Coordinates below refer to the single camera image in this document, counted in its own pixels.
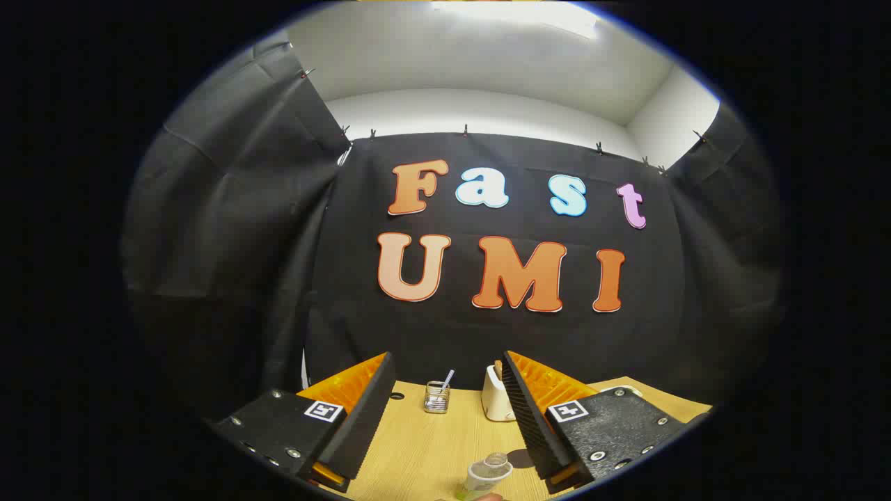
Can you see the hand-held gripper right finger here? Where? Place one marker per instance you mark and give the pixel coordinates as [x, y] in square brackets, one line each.
[529, 417]

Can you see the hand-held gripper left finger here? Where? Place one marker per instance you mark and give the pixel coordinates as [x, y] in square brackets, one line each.
[369, 417]

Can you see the white label juice bottle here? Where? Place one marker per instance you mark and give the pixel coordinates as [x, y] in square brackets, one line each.
[486, 474]

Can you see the cream toaster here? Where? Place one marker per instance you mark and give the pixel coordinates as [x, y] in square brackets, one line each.
[494, 403]

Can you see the wooden table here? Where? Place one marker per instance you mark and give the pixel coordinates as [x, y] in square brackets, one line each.
[431, 445]

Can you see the striped straw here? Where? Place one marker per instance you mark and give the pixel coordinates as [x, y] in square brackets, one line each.
[447, 379]

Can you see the white round plate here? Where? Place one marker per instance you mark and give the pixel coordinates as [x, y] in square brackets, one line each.
[619, 389]

